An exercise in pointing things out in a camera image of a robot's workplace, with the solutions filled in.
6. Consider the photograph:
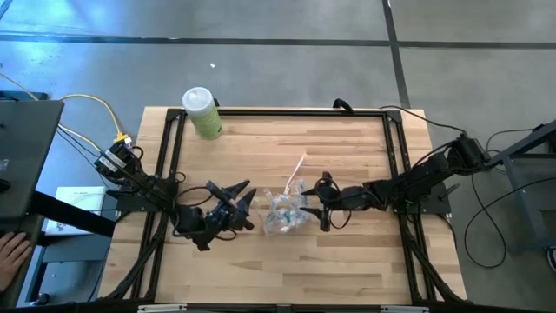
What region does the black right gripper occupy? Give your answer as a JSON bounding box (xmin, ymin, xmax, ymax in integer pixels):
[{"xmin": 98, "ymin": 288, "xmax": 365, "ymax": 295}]
[{"xmin": 299, "ymin": 170, "xmax": 380, "ymax": 233}]

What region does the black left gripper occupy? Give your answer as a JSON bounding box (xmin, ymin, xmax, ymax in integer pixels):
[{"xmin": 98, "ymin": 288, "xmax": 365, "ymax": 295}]
[{"xmin": 194, "ymin": 178, "xmax": 258, "ymax": 252}]

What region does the clear plastic bag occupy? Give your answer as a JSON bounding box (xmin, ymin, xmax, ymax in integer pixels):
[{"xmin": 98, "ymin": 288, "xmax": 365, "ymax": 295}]
[{"xmin": 258, "ymin": 178, "xmax": 313, "ymax": 237}]

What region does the orange toothbrush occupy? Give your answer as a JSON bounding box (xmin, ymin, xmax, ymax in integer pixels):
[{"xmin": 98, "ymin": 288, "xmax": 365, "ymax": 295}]
[{"xmin": 283, "ymin": 151, "xmax": 308, "ymax": 196}]

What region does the green disinfecting wipes canister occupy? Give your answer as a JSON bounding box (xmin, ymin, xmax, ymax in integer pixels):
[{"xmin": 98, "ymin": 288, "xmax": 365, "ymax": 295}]
[{"xmin": 181, "ymin": 86, "xmax": 224, "ymax": 141}]

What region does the white booklet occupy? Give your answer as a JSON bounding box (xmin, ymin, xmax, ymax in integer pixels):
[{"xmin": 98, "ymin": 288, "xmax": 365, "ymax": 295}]
[{"xmin": 44, "ymin": 185, "xmax": 108, "ymax": 236}]

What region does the black desk support beam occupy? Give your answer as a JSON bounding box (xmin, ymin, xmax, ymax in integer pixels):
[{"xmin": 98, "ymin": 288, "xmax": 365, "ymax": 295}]
[{"xmin": 28, "ymin": 190, "xmax": 116, "ymax": 239}]

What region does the blue-grey metal cart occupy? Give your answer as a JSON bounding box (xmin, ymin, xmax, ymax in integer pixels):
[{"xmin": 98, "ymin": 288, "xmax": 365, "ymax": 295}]
[{"xmin": 480, "ymin": 119, "xmax": 556, "ymax": 262}]

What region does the dark grey desk top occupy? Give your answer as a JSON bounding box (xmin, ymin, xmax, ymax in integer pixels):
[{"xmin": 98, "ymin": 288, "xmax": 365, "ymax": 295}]
[{"xmin": 0, "ymin": 90, "xmax": 65, "ymax": 218}]

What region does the person's hand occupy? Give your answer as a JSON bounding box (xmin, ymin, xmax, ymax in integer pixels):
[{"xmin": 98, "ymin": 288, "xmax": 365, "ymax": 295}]
[{"xmin": 0, "ymin": 231, "xmax": 34, "ymax": 293}]

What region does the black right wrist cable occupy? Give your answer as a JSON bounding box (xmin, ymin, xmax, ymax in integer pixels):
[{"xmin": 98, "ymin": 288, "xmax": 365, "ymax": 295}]
[{"xmin": 313, "ymin": 176, "xmax": 354, "ymax": 231}]

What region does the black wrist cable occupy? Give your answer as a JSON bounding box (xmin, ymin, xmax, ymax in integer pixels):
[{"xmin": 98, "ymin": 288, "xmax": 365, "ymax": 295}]
[
  {"xmin": 313, "ymin": 176, "xmax": 354, "ymax": 231},
  {"xmin": 172, "ymin": 185, "xmax": 215, "ymax": 209}
]

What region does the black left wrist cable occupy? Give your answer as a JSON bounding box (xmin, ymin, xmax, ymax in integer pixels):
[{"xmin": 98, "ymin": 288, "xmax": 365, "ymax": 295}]
[{"xmin": 172, "ymin": 185, "xmax": 215, "ymax": 209}]

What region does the black aluminium table frame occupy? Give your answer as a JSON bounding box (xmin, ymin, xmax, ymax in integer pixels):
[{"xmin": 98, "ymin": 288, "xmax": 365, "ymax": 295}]
[{"xmin": 98, "ymin": 106, "xmax": 468, "ymax": 305}]

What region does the black cable hook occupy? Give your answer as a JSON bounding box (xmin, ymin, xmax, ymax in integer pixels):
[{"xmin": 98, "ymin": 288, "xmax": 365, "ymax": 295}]
[{"xmin": 332, "ymin": 98, "xmax": 354, "ymax": 115}]

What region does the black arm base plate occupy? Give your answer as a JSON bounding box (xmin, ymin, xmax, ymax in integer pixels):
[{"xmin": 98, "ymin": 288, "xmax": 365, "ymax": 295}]
[
  {"xmin": 389, "ymin": 180, "xmax": 453, "ymax": 216},
  {"xmin": 106, "ymin": 189, "xmax": 177, "ymax": 214}
]

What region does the yellow network cable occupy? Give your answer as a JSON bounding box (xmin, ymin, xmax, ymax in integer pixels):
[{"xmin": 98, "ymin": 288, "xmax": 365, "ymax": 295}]
[{"xmin": 58, "ymin": 93, "xmax": 133, "ymax": 147}]

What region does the white bracket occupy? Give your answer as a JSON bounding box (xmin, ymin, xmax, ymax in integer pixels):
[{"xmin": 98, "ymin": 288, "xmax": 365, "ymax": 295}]
[
  {"xmin": 137, "ymin": 303, "xmax": 188, "ymax": 313},
  {"xmin": 381, "ymin": 305, "xmax": 430, "ymax": 313}
]

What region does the black cable bundle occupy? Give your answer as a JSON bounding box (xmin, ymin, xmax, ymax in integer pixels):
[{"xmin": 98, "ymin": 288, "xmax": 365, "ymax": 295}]
[
  {"xmin": 102, "ymin": 212, "xmax": 171, "ymax": 302},
  {"xmin": 401, "ymin": 215, "xmax": 462, "ymax": 303}
]

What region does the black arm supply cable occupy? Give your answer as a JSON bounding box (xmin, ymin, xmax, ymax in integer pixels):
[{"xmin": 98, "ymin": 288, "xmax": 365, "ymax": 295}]
[{"xmin": 379, "ymin": 105, "xmax": 469, "ymax": 135}]

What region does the black floor cable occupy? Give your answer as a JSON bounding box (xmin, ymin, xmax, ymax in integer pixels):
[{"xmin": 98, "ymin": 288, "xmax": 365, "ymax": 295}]
[{"xmin": 462, "ymin": 176, "xmax": 556, "ymax": 270}]

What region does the cream cable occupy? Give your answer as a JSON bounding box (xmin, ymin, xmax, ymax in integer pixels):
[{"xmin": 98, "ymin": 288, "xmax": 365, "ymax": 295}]
[{"xmin": 0, "ymin": 71, "xmax": 108, "ymax": 157}]

